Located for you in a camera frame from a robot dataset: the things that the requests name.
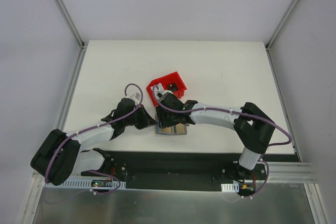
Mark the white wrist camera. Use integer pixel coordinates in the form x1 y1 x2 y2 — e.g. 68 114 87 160
154 89 173 101
128 92 142 103

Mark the left white cable duct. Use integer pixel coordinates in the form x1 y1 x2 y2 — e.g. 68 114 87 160
58 178 126 190

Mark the right aluminium frame post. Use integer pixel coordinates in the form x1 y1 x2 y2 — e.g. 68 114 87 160
265 0 301 51

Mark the red plastic bin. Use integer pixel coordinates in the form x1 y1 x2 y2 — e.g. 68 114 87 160
146 71 187 106

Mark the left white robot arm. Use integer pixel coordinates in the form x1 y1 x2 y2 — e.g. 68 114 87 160
30 98 156 186

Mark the black block in bin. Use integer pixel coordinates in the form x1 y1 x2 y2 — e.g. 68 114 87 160
166 83 179 92

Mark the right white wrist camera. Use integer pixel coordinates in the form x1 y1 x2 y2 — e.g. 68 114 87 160
154 89 173 101

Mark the grey leather card holder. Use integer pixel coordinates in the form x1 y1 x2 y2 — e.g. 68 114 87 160
155 115 189 136

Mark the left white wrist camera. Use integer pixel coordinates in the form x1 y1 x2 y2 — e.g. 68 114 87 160
128 92 142 103

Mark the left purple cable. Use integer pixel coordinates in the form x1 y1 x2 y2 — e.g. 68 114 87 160
44 83 144 196

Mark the aluminium front rail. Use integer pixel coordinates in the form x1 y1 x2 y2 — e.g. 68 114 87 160
268 162 317 184

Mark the right white cable duct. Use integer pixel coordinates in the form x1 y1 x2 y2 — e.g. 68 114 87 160
220 182 239 193

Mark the gold credit card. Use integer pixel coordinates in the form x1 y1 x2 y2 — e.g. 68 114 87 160
160 127 174 134

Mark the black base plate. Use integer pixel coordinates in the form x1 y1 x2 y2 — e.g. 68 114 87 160
81 150 274 190

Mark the left aluminium frame post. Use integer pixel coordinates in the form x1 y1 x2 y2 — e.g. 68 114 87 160
54 0 86 49

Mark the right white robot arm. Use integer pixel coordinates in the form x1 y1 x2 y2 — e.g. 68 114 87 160
154 91 275 179

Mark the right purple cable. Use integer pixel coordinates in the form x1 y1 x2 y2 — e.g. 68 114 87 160
152 84 292 200

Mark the purple cable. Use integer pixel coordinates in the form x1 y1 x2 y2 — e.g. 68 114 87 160
152 84 292 200
44 83 144 196

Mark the aluminium frame post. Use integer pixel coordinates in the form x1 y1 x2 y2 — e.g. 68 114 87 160
54 0 86 49
265 0 301 51

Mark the white cable duct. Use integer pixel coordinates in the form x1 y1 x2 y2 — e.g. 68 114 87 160
58 178 126 190
220 182 239 193

